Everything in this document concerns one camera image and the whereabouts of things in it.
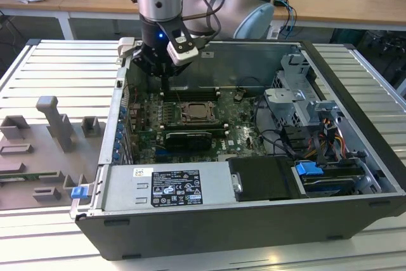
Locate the hard disk in blue carrier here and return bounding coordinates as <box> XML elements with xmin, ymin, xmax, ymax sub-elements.
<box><xmin>293</xmin><ymin>161</ymin><xmax>365</xmax><ymax>197</ymax></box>

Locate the silver CPU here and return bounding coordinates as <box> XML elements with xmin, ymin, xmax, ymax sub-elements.
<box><xmin>188</xmin><ymin>104</ymin><xmax>213</xmax><ymax>120</ymax></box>

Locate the grey case latch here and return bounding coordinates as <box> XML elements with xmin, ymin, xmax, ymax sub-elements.
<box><xmin>117</xmin><ymin>36</ymin><xmax>137</xmax><ymax>59</ymax></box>

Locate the black PC case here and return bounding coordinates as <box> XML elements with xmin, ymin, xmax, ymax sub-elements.
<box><xmin>70</xmin><ymin>37</ymin><xmax>406</xmax><ymax>261</ymax></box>

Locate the green RAM stick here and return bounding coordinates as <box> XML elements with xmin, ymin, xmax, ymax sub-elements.
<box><xmin>0</xmin><ymin>172</ymin><xmax>60</xmax><ymax>183</ymax></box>

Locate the black graphics card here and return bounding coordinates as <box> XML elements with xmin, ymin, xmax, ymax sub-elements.
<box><xmin>164</xmin><ymin>131</ymin><xmax>213</xmax><ymax>152</ymax></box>

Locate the coloured wire bundle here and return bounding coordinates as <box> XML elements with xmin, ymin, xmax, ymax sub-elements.
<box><xmin>312</xmin><ymin>118</ymin><xmax>348</xmax><ymax>164</ymax></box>

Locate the black cable bundle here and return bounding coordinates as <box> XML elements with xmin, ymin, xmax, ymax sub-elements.
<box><xmin>253</xmin><ymin>99</ymin><xmax>302</xmax><ymax>164</ymax></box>

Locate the silver power supply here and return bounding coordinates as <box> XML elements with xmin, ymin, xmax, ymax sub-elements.
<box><xmin>101</xmin><ymin>161</ymin><xmax>237</xmax><ymax>212</ymax></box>

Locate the CPU socket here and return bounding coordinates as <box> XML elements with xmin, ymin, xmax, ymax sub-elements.
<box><xmin>176</xmin><ymin>101</ymin><xmax>223</xmax><ymax>125</ymax></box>

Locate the green motherboard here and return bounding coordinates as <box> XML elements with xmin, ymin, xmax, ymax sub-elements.
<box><xmin>125</xmin><ymin>88</ymin><xmax>270</xmax><ymax>164</ymax></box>

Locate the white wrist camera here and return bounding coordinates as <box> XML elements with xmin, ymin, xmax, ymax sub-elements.
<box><xmin>167</xmin><ymin>28</ymin><xmax>199</xmax><ymax>64</ymax></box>

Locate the grey parts rack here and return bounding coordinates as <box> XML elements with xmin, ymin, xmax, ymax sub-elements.
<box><xmin>0</xmin><ymin>95</ymin><xmax>107</xmax><ymax>211</ymax></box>

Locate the black plastic shroud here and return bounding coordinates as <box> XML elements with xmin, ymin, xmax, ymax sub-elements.
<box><xmin>228</xmin><ymin>155</ymin><xmax>301</xmax><ymax>202</ymax></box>

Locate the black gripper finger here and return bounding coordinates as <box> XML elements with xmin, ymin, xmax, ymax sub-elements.
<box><xmin>132</xmin><ymin>45</ymin><xmax>166</xmax><ymax>94</ymax></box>
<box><xmin>165</xmin><ymin>60</ymin><xmax>188</xmax><ymax>94</ymax></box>

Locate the metal socket cover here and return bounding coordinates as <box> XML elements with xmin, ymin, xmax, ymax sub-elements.
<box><xmin>180</xmin><ymin>101</ymin><xmax>222</xmax><ymax>124</ymax></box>

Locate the black camera cable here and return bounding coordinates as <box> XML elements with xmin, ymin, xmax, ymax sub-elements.
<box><xmin>185</xmin><ymin>0</ymin><xmax>223</xmax><ymax>50</ymax></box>

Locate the blue cable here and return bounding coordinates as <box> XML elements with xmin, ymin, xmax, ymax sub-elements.
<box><xmin>274</xmin><ymin>0</ymin><xmax>299</xmax><ymax>32</ymax></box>

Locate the black RAM slot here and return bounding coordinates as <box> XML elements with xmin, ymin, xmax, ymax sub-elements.
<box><xmin>169</xmin><ymin>90</ymin><xmax>220</xmax><ymax>95</ymax></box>
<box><xmin>163</xmin><ymin>122</ymin><xmax>230</xmax><ymax>128</ymax></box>
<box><xmin>163</xmin><ymin>96</ymin><xmax>221</xmax><ymax>102</ymax></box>
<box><xmin>163</xmin><ymin>93</ymin><xmax>221</xmax><ymax>98</ymax></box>
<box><xmin>169</xmin><ymin>86</ymin><xmax>219</xmax><ymax>91</ymax></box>

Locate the silver metal drive cage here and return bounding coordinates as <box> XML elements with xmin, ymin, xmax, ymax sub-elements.
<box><xmin>263</xmin><ymin>53</ymin><xmax>343</xmax><ymax>129</ymax></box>

